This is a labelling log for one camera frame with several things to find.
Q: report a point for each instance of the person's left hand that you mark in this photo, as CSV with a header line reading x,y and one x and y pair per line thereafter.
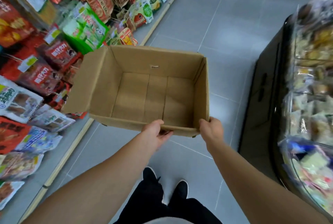
x,y
153,135

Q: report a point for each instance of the person's right hand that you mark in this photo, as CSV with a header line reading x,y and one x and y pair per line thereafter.
x,y
213,132

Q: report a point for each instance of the person's right thumb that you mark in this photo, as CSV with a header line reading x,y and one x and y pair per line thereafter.
x,y
203,124

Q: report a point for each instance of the person's left thumb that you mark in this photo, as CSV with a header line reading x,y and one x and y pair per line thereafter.
x,y
157,123

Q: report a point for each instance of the brown cardboard box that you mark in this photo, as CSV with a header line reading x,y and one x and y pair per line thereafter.
x,y
135,93

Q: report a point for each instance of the person's left forearm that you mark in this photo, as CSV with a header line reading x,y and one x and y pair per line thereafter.
x,y
104,182

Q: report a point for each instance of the person's right forearm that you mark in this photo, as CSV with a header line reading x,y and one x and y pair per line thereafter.
x,y
249,179

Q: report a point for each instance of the black left shoe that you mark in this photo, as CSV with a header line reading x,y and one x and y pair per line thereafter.
x,y
149,174

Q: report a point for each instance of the black shoe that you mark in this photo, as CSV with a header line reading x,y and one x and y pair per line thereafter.
x,y
149,174
182,188

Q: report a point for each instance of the black display counter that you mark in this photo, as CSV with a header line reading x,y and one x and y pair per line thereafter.
x,y
260,101

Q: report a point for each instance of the black right shoe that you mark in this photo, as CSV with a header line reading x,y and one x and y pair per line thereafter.
x,y
182,188

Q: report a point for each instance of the black trousers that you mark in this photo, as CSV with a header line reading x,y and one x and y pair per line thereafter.
x,y
156,205

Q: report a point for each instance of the white shirt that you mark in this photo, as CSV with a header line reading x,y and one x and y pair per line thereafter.
x,y
166,221

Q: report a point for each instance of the pale blue clear snack packet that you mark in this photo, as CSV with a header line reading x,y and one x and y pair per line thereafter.
x,y
51,120

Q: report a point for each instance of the green and white snack packet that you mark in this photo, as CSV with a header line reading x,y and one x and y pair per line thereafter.
x,y
87,29

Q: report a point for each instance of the blue and white snack packet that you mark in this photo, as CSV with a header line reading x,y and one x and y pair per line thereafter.
x,y
39,140

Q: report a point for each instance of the dark red snack packet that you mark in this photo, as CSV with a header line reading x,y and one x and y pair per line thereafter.
x,y
60,54
40,78

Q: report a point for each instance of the white packet with brown food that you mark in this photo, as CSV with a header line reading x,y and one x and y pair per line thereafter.
x,y
17,100

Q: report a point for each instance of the clear packet of beige snacks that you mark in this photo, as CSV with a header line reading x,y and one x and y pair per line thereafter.
x,y
19,165

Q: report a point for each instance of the red orange snack packet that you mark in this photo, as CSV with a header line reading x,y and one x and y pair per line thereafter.
x,y
11,134

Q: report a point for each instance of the white packet with orange snacks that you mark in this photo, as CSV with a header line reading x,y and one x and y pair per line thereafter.
x,y
7,192

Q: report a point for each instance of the red packet with yellow chips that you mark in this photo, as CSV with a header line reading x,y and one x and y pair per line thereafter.
x,y
11,24

